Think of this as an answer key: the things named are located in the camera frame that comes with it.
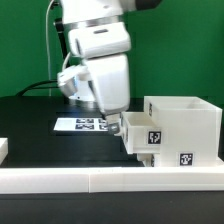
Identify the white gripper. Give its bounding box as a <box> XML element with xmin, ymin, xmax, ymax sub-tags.
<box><xmin>86</xmin><ymin>54</ymin><xmax>130</xmax><ymax>135</ymax></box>

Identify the white drawer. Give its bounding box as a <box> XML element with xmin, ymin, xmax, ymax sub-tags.
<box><xmin>137</xmin><ymin>154</ymin><xmax>155</xmax><ymax>167</ymax></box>
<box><xmin>121</xmin><ymin>112</ymin><xmax>162</xmax><ymax>154</ymax></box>

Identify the white front drawer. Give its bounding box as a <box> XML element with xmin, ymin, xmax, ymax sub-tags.
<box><xmin>137</xmin><ymin>154</ymin><xmax>155</xmax><ymax>167</ymax></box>

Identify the white drawer cabinet box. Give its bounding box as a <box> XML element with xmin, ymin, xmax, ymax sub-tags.
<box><xmin>144</xmin><ymin>96</ymin><xmax>222</xmax><ymax>167</ymax></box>

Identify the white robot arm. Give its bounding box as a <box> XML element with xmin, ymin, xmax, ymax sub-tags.
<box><xmin>57</xmin><ymin>0</ymin><xmax>162</xmax><ymax>135</ymax></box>

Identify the white marker tag plate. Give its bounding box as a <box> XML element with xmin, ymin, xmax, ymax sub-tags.
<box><xmin>54</xmin><ymin>118</ymin><xmax>107</xmax><ymax>131</ymax></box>

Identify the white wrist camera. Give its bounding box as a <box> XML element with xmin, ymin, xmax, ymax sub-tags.
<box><xmin>57</xmin><ymin>22</ymin><xmax>131</xmax><ymax>97</ymax></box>

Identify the black cable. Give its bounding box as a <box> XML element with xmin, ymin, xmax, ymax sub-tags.
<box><xmin>14</xmin><ymin>79</ymin><xmax>63</xmax><ymax>98</ymax></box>

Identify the white front fence wall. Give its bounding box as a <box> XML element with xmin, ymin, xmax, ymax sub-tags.
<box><xmin>0</xmin><ymin>166</ymin><xmax>224</xmax><ymax>194</ymax></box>

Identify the white fence wall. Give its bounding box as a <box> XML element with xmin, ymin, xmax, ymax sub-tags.
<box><xmin>216</xmin><ymin>157</ymin><xmax>224</xmax><ymax>167</ymax></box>
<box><xmin>0</xmin><ymin>138</ymin><xmax>8</xmax><ymax>165</ymax></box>
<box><xmin>0</xmin><ymin>166</ymin><xmax>224</xmax><ymax>194</ymax></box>

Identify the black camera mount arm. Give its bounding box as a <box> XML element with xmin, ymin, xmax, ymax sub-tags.
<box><xmin>54</xmin><ymin>18</ymin><xmax>68</xmax><ymax>58</ymax></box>

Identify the white left fence wall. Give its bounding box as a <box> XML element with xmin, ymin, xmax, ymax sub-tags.
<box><xmin>0</xmin><ymin>138</ymin><xmax>8</xmax><ymax>165</ymax></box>

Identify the white right fence wall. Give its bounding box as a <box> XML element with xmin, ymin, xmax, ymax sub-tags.
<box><xmin>216</xmin><ymin>157</ymin><xmax>224</xmax><ymax>167</ymax></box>

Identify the white thin cable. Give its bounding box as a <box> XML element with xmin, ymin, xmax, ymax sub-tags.
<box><xmin>45</xmin><ymin>0</ymin><xmax>56</xmax><ymax>97</ymax></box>

